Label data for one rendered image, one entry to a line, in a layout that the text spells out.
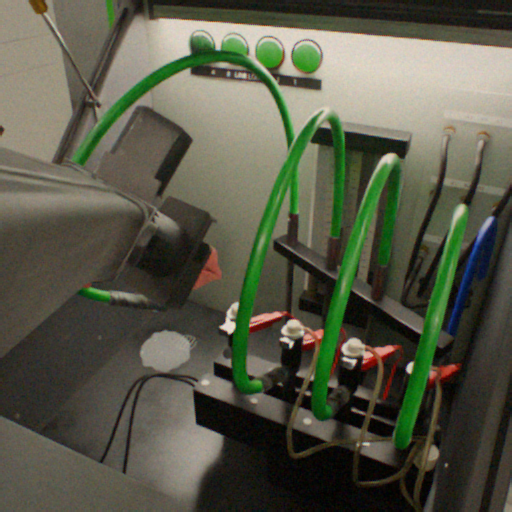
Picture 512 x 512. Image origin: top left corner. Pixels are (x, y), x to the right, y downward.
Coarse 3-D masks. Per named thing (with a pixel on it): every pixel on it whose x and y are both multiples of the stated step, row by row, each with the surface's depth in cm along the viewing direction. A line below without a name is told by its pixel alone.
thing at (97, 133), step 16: (176, 64) 54; (192, 64) 55; (240, 64) 60; (256, 64) 61; (144, 80) 52; (160, 80) 53; (272, 80) 64; (128, 96) 52; (272, 96) 66; (112, 112) 51; (288, 112) 68; (96, 128) 51; (288, 128) 70; (80, 144) 51; (96, 144) 51; (288, 144) 72; (80, 160) 51; (80, 288) 57
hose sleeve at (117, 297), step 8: (112, 296) 61; (120, 296) 62; (128, 296) 63; (136, 296) 64; (144, 296) 65; (112, 304) 61; (120, 304) 62; (128, 304) 63; (136, 304) 64; (144, 304) 65; (152, 304) 66
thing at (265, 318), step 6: (276, 312) 71; (252, 318) 70; (258, 318) 70; (264, 318) 70; (270, 318) 70; (276, 318) 71; (252, 324) 69; (258, 324) 69; (264, 324) 70; (270, 324) 70; (252, 330) 69
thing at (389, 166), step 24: (384, 168) 48; (360, 216) 45; (384, 216) 63; (360, 240) 44; (384, 240) 65; (384, 264) 67; (336, 288) 44; (336, 312) 43; (336, 336) 44; (312, 384) 46; (312, 408) 47; (336, 408) 54
